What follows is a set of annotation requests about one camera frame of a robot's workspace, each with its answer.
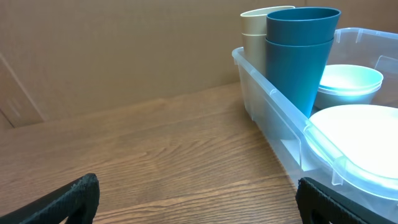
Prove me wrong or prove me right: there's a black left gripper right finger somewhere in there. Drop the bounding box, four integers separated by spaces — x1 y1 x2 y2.
295 177 394 224

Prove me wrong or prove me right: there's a light blue plate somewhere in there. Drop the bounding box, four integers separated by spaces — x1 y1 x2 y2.
303 105 397 200

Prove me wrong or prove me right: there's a dark blue cup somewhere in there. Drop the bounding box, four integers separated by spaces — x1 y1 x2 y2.
266 7 341 46
265 40 333 117

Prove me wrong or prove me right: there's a cream cup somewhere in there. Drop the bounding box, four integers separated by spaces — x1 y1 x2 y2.
240 6 295 35
242 34 266 76

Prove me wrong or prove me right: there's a clear plastic storage bin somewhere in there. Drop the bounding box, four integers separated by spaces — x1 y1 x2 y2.
232 27 397 222

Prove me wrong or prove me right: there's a light blue bowl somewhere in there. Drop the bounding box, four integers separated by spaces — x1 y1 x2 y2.
320 64 384 90

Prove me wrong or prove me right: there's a dark blue cup front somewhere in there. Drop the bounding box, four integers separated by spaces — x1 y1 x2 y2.
265 40 333 117

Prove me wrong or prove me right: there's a grey-green bowl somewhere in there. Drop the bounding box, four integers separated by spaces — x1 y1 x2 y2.
314 85 381 110

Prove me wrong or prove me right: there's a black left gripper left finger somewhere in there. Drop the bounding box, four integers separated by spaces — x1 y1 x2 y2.
1 173 100 224

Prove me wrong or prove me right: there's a cream cup front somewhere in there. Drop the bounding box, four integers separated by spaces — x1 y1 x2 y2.
242 34 266 76

